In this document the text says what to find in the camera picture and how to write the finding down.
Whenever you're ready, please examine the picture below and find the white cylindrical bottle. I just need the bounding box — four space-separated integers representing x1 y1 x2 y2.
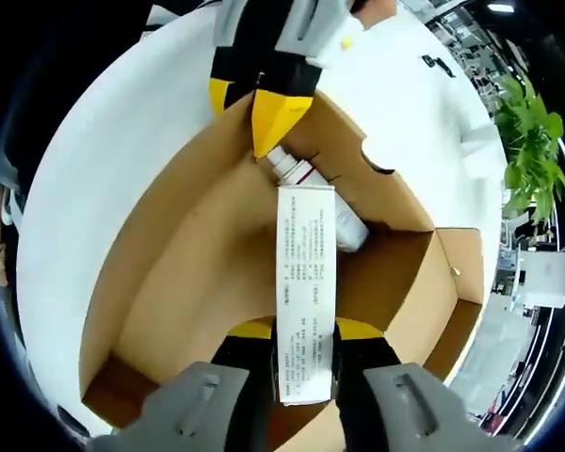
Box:
265 145 371 254

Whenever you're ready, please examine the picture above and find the green potted plant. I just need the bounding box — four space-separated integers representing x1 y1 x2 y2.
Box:
493 77 565 228

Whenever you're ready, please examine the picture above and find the small black object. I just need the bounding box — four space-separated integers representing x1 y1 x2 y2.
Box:
421 54 457 80

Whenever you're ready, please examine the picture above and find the long white printed carton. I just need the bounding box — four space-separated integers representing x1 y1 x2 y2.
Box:
275 184 336 407

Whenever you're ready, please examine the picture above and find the brown cardboard shoe box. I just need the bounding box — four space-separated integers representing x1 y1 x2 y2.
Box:
80 89 487 430

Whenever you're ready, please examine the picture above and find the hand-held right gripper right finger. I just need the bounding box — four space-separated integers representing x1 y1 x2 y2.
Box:
332 317 473 452

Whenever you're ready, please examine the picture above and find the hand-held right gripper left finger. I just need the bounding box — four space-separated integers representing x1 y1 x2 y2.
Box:
92 317 280 452

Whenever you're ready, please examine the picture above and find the person's white shoe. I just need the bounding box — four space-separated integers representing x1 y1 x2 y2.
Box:
0 186 28 228

